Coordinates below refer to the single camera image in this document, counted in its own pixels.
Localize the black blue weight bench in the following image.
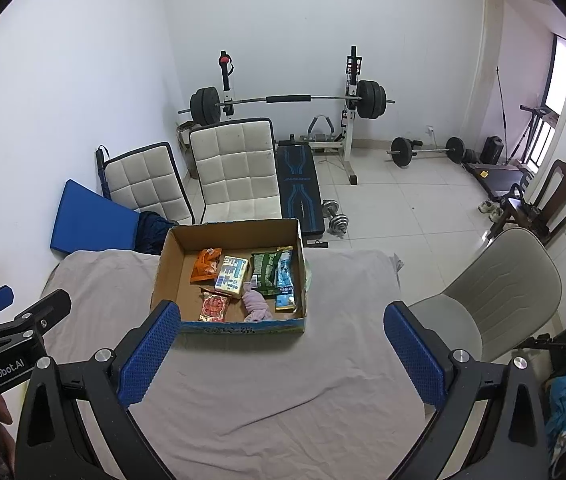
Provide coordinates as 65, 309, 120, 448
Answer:
275, 141, 329, 250

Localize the treadmill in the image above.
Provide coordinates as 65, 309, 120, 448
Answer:
465, 105, 558, 196

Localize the window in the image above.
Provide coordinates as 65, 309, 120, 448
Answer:
545, 34, 566, 116

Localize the long light blue packet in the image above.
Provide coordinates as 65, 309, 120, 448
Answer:
274, 246, 296, 311

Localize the short barbell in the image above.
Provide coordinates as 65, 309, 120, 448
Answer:
387, 136, 466, 167

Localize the white quilted chair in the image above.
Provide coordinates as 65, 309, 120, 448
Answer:
189, 117, 284, 223
102, 142, 195, 226

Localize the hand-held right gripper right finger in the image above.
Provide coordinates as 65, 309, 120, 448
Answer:
384, 301, 550, 480

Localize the grey table cloth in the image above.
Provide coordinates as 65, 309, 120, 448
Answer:
40, 249, 428, 480

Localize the black metal frame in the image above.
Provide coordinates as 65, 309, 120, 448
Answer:
513, 332, 566, 356

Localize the green snack packet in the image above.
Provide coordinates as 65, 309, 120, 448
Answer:
250, 249, 284, 297

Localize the grey plastic chair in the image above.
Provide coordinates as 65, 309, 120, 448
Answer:
408, 227, 562, 363

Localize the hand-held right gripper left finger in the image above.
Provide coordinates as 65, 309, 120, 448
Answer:
14, 300, 182, 480

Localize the small brown box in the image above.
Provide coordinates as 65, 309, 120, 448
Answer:
177, 121, 200, 151

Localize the black blue pole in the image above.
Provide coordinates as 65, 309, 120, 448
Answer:
94, 146, 113, 198

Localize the red snack packet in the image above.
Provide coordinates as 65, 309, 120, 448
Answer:
198, 287, 231, 323

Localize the pink cloth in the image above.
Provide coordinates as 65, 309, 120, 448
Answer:
242, 282, 276, 323

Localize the black speaker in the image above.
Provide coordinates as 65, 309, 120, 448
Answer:
482, 136, 506, 163

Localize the white blue tissue pack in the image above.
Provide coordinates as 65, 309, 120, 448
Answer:
214, 255, 251, 296

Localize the dark blue jacket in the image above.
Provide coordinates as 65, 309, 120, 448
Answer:
133, 210, 179, 256

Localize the cardboard box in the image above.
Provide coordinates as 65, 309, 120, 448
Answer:
150, 217, 309, 335

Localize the orange snack packet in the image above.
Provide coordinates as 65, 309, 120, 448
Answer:
190, 247, 224, 285

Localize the blue foam mat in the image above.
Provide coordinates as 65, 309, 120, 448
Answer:
50, 178, 140, 258

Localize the grey padded handle bar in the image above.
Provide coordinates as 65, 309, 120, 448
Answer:
305, 114, 336, 142

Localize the long barbell with black plates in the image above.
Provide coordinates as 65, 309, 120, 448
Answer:
178, 79, 398, 126

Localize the white barbell rack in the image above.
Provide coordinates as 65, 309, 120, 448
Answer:
218, 46, 364, 186

